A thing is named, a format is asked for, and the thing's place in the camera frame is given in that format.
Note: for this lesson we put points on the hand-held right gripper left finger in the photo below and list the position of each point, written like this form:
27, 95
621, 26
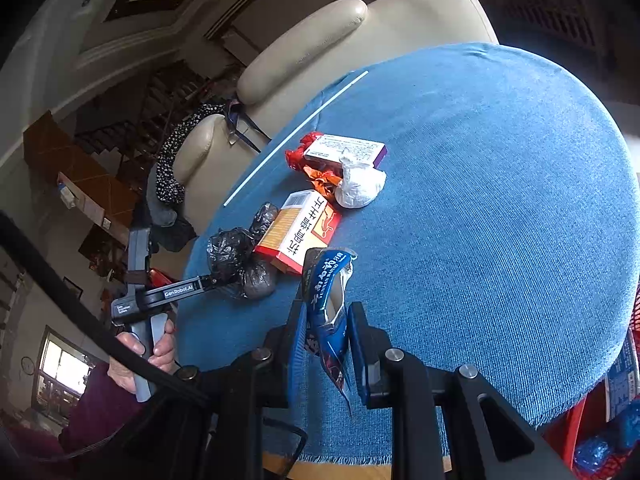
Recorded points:
297, 350

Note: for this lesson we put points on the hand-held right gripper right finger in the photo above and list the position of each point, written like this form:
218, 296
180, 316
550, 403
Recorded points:
358, 355

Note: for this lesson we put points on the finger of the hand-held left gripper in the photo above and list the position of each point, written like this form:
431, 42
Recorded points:
217, 281

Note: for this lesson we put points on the black plastic bag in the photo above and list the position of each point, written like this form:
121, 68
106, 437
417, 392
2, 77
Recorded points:
235, 255

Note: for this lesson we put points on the blue snack wrapper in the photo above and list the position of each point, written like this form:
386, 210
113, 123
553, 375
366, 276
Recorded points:
327, 310

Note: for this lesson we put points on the red mesh basket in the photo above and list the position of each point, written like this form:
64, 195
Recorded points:
631, 320

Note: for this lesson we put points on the person's left forearm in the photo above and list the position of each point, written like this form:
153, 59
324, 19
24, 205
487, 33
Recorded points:
102, 410

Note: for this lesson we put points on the grey cloth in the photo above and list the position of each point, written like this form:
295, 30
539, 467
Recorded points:
167, 225

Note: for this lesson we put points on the red and yellow carton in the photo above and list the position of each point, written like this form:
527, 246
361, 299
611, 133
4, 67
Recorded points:
295, 232

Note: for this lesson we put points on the window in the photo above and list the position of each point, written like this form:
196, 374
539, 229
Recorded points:
62, 367

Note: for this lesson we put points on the black dotted cloth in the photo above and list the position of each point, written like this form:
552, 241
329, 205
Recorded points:
172, 160

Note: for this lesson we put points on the orange foil wrapper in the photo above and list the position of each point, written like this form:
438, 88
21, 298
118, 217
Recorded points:
322, 182

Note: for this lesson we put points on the red candy wrapper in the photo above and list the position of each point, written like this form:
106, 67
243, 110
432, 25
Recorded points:
297, 155

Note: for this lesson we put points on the white thin straw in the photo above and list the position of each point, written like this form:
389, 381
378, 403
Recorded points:
295, 137

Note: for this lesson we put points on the white crumpled plastic bag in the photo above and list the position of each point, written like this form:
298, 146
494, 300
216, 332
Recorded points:
357, 187

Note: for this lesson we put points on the blue tablecloth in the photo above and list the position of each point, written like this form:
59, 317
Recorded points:
475, 220

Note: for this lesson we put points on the white box with purple side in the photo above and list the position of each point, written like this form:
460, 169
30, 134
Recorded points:
345, 150

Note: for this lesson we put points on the dark staircase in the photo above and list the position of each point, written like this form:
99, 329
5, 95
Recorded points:
150, 110

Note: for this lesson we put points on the blue plastic packet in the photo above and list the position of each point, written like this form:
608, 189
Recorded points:
607, 440

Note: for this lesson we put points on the white printed packaging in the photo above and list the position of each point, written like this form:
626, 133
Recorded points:
622, 380

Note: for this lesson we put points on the beige leather sofa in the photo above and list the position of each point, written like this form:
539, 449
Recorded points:
400, 20

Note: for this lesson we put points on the round wall clock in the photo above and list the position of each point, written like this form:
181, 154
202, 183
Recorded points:
28, 366

